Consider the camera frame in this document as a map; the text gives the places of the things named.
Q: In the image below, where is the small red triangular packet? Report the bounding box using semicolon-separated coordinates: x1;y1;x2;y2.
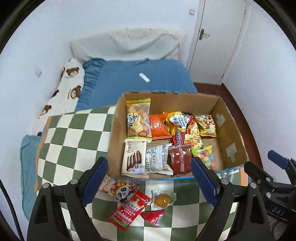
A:
140;210;165;226

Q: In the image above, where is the panda snack bag on blanket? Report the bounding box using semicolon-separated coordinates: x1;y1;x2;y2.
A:
99;175;139;203

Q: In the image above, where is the colourful candy bag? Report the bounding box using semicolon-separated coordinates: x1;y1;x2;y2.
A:
192;145;215;170

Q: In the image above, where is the green white checkered blanket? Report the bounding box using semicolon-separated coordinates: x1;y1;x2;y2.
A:
34;105;249;241

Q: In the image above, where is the red white snack packet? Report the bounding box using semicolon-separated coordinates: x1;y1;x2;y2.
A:
108;191;152;230

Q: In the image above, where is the dark red sauce packet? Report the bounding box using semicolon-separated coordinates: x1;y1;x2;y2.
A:
168;144;192;175

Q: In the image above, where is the Franzzi chocolate biscuit pack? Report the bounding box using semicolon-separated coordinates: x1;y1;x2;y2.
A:
121;139;149;179

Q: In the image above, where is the clear wrapped yellow pastry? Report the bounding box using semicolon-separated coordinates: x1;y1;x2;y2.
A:
151;190;177;211

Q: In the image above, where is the light blue cushion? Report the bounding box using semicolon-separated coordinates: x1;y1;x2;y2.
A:
20;135;41;221

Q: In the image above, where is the yellow panda snack bag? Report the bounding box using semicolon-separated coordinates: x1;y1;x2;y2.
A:
195;114;217;138

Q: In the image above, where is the white silver snack pack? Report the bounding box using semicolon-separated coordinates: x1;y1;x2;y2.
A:
145;143;174;176

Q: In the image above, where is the yellow noodle packet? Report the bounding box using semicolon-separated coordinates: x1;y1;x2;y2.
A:
165;111;204;149

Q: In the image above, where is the orange snack packet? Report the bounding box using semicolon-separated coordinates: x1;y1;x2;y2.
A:
149;113;171;140

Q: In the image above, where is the bear print pillow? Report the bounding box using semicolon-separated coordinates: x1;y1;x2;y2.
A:
33;58;85;135

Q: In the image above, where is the pale yellow snack bag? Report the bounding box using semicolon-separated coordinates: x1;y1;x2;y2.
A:
125;98;152;143

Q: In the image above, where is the blue bed sheet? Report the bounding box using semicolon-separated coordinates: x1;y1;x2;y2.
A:
75;58;197;111

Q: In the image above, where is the small white remote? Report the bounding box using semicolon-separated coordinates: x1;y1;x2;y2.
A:
139;73;150;83

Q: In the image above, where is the white door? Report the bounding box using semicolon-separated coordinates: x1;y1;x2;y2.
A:
187;0;247;85

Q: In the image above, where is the white pillow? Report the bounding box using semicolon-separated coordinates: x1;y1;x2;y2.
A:
70;28;186;63

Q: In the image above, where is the black cable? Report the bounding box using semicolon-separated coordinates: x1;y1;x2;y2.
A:
0;179;25;241

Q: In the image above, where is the wall light switch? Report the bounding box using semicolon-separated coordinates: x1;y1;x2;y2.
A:
35;66;42;78

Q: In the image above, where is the door handle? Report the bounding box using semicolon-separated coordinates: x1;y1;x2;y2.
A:
199;29;210;41

